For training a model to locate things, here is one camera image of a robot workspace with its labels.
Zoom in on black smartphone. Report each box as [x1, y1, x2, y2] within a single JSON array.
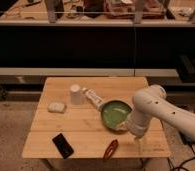
[[52, 133, 74, 159]]

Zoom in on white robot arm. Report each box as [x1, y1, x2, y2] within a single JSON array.
[[125, 85, 195, 141]]

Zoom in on green round plate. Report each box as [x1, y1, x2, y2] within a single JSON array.
[[101, 100, 132, 131]]

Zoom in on white tube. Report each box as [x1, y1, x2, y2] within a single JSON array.
[[82, 88, 104, 110]]

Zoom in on wooden table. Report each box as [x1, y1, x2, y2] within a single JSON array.
[[22, 77, 171, 159]]

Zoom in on white paper cup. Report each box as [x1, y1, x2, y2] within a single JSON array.
[[70, 84, 83, 105]]

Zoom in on black floor cables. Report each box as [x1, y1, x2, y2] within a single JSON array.
[[165, 103, 195, 171]]

